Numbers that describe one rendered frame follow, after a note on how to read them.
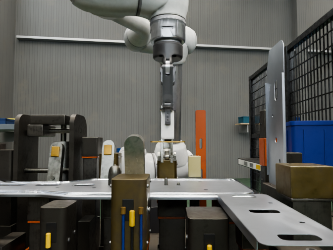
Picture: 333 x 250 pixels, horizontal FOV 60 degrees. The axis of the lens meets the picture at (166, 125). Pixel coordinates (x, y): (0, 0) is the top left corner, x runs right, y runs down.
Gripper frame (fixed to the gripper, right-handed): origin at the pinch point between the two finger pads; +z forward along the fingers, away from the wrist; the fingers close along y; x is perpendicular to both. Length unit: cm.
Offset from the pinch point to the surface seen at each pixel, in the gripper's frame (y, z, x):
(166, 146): -14.4, 5.5, -0.5
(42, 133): -15.7, 1.7, -38.2
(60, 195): 11.4, 15.2, -21.9
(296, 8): -825, -417, 395
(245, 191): 9.3, 14.6, 16.4
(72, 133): -14.1, 1.7, -28.6
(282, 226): 34.4, 14.6, 14.7
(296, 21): -824, -375, 395
